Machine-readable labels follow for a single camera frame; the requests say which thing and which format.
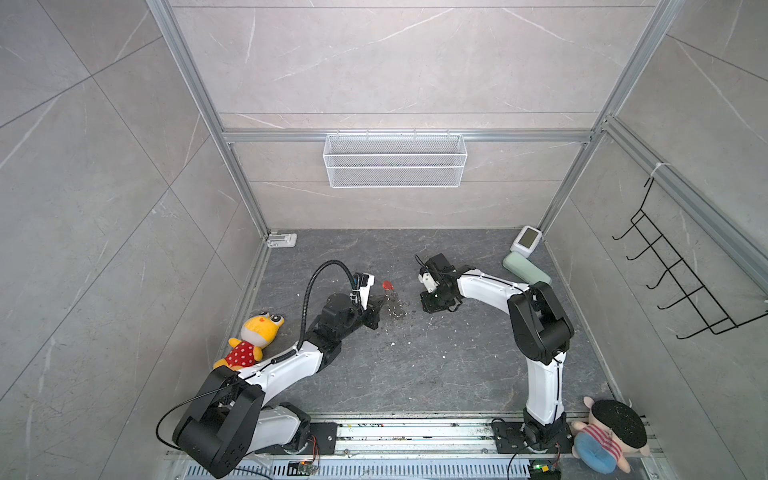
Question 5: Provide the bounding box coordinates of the grey key organizer red handle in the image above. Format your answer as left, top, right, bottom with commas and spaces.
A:
382, 280, 407, 319

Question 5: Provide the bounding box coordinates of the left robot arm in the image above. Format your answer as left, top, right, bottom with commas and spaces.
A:
172, 293, 386, 479

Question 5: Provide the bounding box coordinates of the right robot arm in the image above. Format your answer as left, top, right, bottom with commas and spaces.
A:
416, 254, 575, 452

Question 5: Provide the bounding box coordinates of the green eyeglass case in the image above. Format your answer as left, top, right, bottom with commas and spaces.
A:
502, 251, 552, 285

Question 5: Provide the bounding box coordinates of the white digital timer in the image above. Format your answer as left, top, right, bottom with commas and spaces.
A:
510, 226, 543, 258

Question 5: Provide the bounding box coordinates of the yellow plush toy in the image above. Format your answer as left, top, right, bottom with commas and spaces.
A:
213, 312, 285, 371

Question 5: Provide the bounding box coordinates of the boy plush doll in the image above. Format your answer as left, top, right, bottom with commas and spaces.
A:
570, 396, 650, 474

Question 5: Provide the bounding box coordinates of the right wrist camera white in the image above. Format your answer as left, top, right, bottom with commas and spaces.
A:
418, 268, 439, 293

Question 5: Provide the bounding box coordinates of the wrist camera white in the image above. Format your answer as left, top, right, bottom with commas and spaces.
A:
418, 268, 439, 293
353, 272, 375, 310

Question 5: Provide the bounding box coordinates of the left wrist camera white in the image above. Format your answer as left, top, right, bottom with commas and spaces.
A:
353, 272, 375, 310

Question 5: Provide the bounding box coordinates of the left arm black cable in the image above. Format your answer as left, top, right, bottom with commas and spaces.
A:
298, 259, 359, 349

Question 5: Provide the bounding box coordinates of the white corner bracket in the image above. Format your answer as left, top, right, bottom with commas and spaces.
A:
266, 233, 298, 249

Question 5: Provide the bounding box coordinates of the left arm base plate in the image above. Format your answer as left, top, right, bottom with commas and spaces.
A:
253, 422, 339, 455

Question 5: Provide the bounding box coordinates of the white wire mesh basket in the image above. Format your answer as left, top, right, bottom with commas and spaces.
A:
323, 133, 468, 189

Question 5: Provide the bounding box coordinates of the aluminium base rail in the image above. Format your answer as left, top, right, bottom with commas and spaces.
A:
161, 411, 667, 480

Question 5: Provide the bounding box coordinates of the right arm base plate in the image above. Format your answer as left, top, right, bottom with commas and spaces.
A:
489, 419, 573, 455

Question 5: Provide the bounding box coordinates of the black wire hook rack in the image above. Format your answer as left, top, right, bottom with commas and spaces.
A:
611, 178, 767, 340

